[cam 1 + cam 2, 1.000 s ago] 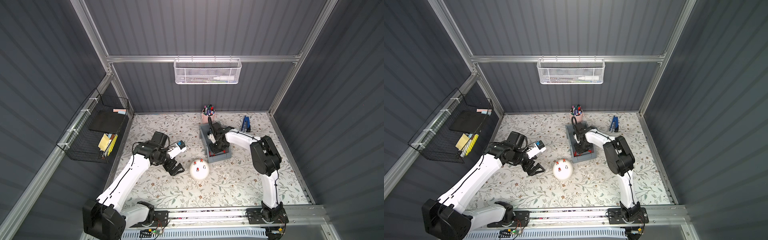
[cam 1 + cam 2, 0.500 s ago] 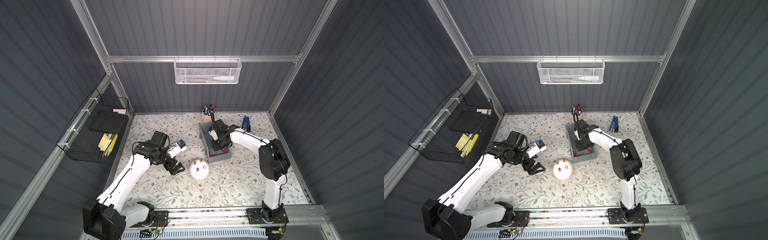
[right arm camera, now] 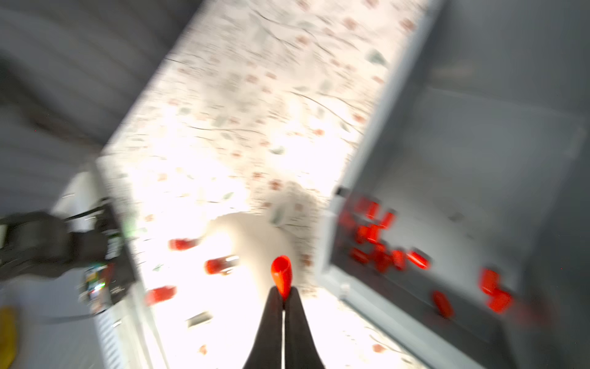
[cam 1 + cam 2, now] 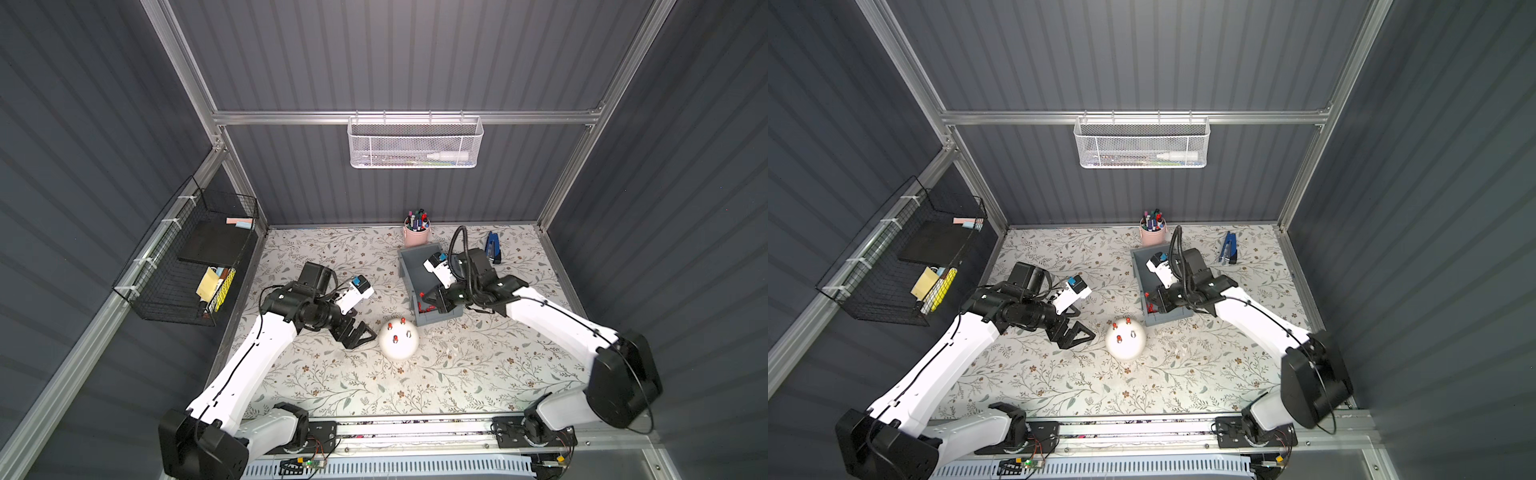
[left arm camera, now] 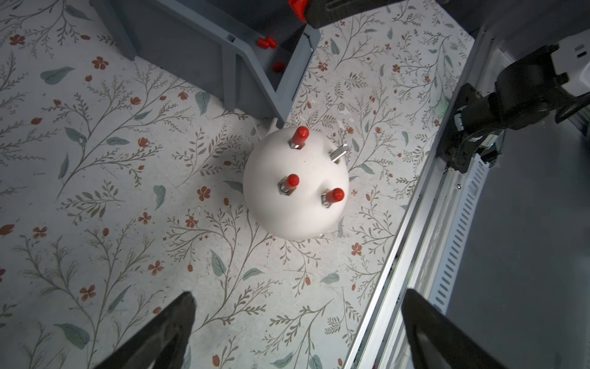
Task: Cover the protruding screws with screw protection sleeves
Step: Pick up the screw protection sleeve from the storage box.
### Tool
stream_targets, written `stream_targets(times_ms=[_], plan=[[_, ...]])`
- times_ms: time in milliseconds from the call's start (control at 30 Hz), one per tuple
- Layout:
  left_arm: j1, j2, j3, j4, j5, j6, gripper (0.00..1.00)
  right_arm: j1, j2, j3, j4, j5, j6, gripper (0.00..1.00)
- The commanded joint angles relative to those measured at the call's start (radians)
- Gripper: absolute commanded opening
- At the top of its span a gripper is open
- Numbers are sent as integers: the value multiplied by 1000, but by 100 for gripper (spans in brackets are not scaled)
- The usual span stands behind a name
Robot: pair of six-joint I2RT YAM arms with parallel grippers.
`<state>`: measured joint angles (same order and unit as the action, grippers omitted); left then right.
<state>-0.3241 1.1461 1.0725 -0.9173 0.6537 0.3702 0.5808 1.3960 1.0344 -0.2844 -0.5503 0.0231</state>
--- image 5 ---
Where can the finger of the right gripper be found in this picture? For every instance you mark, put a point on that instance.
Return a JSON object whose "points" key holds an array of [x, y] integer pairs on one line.
{"points": [[322, 13]]}

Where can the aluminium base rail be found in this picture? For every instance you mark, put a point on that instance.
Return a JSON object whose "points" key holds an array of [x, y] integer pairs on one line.
{"points": [[412, 263]]}

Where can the grey plastic parts bin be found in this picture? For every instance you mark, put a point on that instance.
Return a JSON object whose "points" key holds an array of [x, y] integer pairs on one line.
{"points": [[252, 55]]}

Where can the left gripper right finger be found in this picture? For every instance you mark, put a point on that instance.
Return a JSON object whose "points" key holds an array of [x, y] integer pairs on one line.
{"points": [[435, 342]]}

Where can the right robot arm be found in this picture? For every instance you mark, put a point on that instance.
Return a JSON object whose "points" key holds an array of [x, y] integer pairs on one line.
{"points": [[551, 73]]}

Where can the white dome with screws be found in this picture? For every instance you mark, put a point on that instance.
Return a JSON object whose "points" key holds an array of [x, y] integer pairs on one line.
{"points": [[301, 213]]}

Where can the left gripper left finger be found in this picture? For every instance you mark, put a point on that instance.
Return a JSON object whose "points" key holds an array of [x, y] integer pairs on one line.
{"points": [[162, 343]]}

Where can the red screw sleeve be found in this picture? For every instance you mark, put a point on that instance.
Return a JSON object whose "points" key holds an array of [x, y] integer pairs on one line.
{"points": [[291, 182], [334, 196], [299, 8]]}

